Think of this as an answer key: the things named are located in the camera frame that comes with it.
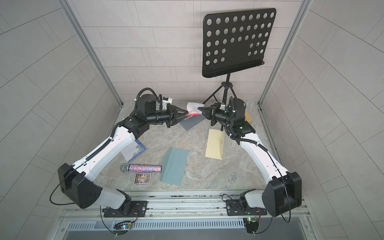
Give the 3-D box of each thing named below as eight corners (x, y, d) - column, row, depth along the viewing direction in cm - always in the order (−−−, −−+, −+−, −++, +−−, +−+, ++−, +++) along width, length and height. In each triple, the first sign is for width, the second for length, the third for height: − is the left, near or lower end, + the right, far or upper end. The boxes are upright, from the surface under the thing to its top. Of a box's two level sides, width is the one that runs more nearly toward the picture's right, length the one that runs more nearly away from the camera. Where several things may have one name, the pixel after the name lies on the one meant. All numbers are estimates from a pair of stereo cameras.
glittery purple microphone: (122, 172, 84) (119, 170, 81) (124, 165, 86) (121, 163, 83) (161, 172, 84) (160, 170, 81) (162, 165, 86) (161, 163, 83)
